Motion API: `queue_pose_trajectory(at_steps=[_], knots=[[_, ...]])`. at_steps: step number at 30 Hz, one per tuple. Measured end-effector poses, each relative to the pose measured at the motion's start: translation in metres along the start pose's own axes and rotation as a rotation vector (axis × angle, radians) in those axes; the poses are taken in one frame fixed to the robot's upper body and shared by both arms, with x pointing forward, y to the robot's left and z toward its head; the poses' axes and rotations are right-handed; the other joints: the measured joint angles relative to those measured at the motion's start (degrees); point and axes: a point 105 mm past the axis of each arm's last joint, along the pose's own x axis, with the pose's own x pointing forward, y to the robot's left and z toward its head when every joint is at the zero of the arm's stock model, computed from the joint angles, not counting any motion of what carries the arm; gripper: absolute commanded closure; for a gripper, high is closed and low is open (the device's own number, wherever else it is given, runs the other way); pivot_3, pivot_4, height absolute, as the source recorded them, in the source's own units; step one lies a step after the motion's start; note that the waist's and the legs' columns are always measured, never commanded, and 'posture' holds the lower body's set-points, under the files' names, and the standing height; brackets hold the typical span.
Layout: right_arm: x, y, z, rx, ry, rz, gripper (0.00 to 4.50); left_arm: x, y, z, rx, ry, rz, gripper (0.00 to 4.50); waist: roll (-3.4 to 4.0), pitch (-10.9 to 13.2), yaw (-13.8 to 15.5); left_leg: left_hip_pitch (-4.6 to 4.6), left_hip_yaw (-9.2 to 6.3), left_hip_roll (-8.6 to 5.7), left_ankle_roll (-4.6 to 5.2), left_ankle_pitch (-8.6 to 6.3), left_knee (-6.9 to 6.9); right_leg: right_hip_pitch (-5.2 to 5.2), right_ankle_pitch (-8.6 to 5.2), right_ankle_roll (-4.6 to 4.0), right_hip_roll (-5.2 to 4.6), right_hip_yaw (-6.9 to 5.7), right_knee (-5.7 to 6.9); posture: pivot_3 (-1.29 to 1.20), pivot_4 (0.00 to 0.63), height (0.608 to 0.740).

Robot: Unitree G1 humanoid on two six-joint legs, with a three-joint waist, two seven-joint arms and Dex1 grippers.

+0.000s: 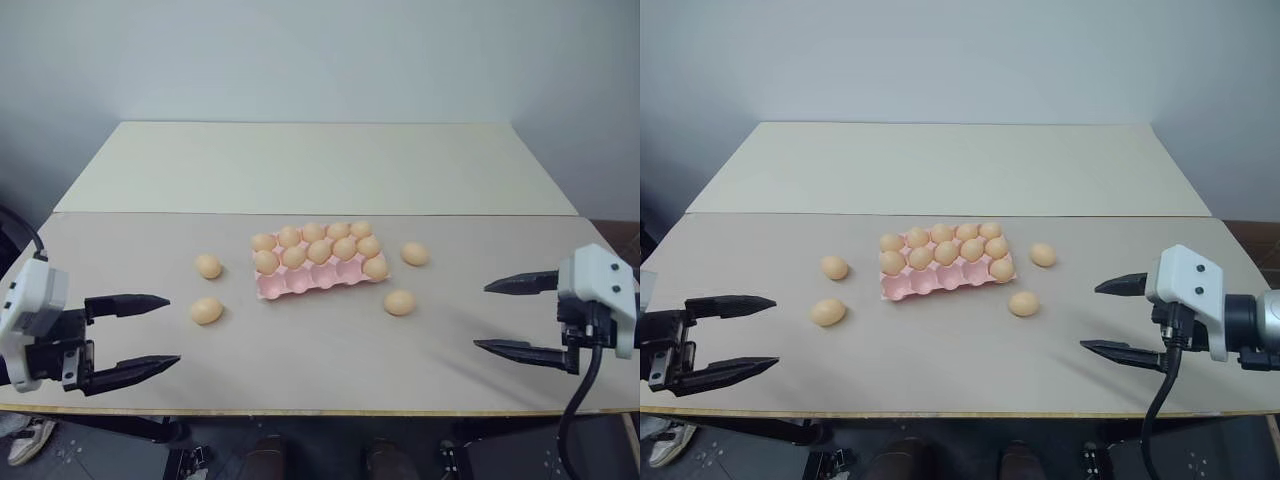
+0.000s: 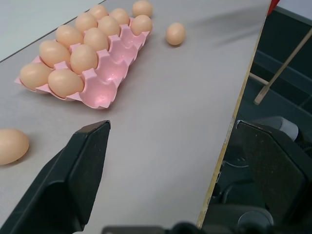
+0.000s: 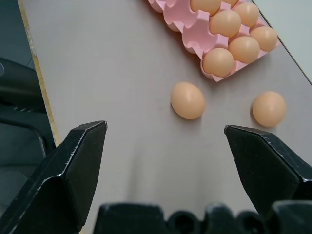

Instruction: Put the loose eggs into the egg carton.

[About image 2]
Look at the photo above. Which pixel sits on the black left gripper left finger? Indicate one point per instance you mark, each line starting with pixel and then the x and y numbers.
pixel 61 185

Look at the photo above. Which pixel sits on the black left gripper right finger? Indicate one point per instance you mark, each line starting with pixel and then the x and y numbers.
pixel 273 170

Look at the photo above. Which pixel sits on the pink plastic egg tray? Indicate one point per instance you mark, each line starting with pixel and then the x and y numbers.
pixel 114 65

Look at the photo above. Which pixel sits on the grey rounded robot part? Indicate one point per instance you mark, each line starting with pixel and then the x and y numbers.
pixel 288 128

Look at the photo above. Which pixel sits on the beige egg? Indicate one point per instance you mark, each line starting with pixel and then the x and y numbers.
pixel 95 39
pixel 108 25
pixel 69 36
pixel 98 11
pixel 119 15
pixel 83 59
pixel 175 33
pixel 142 8
pixel 54 53
pixel 65 83
pixel 34 75
pixel 142 24
pixel 12 150
pixel 86 22

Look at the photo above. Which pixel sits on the short wooden crossbar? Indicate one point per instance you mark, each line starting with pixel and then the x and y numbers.
pixel 258 79

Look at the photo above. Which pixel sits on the long wooden leg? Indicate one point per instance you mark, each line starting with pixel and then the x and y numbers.
pixel 280 71

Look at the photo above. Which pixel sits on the red object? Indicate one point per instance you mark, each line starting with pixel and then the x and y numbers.
pixel 272 6

